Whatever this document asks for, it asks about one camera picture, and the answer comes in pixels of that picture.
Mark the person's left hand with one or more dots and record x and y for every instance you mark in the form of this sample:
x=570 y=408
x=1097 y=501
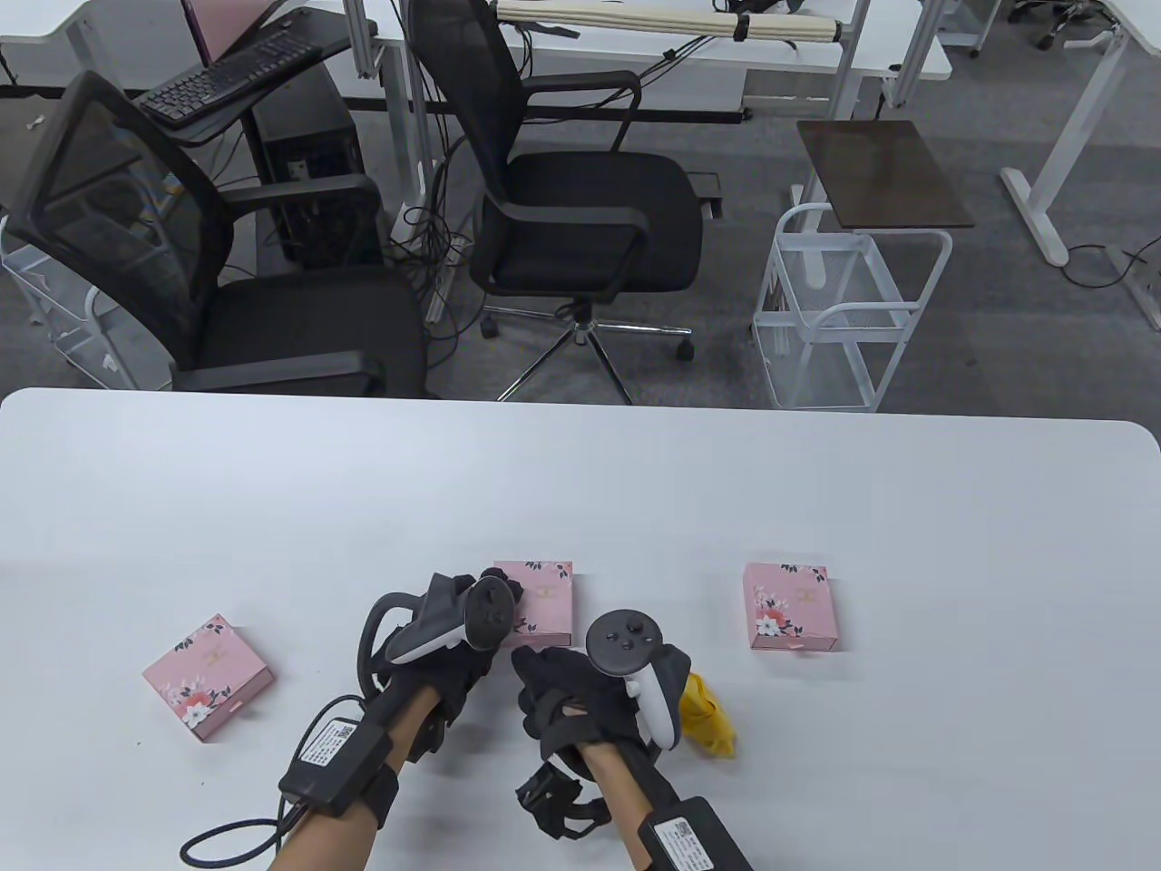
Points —
x=453 y=676

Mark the person's right hand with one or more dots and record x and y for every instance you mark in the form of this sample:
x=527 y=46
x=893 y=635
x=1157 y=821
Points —
x=562 y=689

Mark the pink floral gift box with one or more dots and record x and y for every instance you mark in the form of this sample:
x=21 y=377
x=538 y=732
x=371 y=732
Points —
x=207 y=676
x=549 y=590

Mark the yellow cloth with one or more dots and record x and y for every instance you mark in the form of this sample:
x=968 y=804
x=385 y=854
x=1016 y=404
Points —
x=707 y=721

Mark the person's right forearm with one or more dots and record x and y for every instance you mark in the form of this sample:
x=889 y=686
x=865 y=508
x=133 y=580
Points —
x=617 y=798

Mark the person's left forearm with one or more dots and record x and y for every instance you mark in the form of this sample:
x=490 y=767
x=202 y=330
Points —
x=336 y=839

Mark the black mesh office chair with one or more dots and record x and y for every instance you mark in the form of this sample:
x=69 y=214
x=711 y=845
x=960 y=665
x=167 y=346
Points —
x=590 y=218
x=299 y=327

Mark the black computer tower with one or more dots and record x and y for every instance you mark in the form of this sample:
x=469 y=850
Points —
x=313 y=154

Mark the dark wooden side table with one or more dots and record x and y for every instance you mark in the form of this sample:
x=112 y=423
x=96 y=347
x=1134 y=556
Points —
x=884 y=172

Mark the black keyboard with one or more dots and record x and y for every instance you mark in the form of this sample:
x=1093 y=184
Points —
x=218 y=82

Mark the rolled beige mat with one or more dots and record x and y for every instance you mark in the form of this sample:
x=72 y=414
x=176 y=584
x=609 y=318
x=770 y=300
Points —
x=635 y=16

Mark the pink screen laptop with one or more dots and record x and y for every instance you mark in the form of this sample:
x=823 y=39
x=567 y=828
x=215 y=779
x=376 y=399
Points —
x=227 y=23

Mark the white desk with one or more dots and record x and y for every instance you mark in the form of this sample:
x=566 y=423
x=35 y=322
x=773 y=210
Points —
x=91 y=36
x=1079 y=100

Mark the black office chair base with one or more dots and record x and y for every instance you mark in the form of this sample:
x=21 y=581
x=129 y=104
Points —
x=1057 y=14

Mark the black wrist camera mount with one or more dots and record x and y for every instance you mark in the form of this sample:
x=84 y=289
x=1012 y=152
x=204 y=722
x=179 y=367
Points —
x=417 y=753
x=553 y=803

